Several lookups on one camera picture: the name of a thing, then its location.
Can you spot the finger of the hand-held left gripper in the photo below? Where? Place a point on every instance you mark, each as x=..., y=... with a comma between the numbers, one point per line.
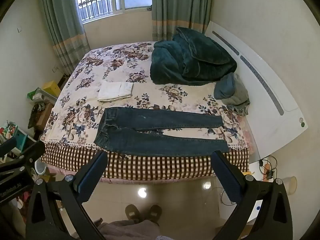
x=27, y=155

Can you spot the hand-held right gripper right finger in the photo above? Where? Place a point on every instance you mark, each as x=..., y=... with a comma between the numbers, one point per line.
x=228, y=178

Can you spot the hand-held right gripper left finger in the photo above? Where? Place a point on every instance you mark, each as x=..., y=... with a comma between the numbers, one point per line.
x=92, y=178

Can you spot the dark blue jeans pants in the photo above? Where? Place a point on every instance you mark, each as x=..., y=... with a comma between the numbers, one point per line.
x=162, y=120

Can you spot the person's grey pants leg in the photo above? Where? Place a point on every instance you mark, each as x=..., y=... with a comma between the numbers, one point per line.
x=130, y=230

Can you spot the white shelf with clutter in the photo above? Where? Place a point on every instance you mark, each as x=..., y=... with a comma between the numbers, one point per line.
x=17, y=135

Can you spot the white nightstand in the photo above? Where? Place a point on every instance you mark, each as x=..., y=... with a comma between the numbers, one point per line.
x=255, y=170

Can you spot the wooden stool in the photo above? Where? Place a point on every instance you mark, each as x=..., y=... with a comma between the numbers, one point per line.
x=40, y=116

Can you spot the green plastic bag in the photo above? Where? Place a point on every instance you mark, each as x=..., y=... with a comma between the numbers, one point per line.
x=37, y=95

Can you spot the clear plastic cup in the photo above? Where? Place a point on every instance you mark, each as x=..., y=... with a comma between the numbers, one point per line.
x=290, y=185

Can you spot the brown checkered bed sheet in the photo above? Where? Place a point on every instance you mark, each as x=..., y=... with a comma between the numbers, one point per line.
x=162, y=167

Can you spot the yellow box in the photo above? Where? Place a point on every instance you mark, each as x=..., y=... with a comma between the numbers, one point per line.
x=52, y=88

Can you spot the grey-green fringed cloth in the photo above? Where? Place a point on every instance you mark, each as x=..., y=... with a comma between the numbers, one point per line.
x=240, y=97

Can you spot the white folded towel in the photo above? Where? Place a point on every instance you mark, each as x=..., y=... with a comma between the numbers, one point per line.
x=115, y=90

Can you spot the blue cloth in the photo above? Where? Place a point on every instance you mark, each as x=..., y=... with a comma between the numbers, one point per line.
x=225, y=86

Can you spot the floral blanket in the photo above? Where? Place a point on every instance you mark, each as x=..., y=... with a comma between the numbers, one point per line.
x=120, y=62

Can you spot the dark green plush blanket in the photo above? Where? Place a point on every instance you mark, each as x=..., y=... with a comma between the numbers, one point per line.
x=190, y=60

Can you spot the green curtain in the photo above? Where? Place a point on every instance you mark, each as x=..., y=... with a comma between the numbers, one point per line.
x=62, y=25
x=180, y=7

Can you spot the window with metal grille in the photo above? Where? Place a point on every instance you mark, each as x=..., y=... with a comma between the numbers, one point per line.
x=100, y=0

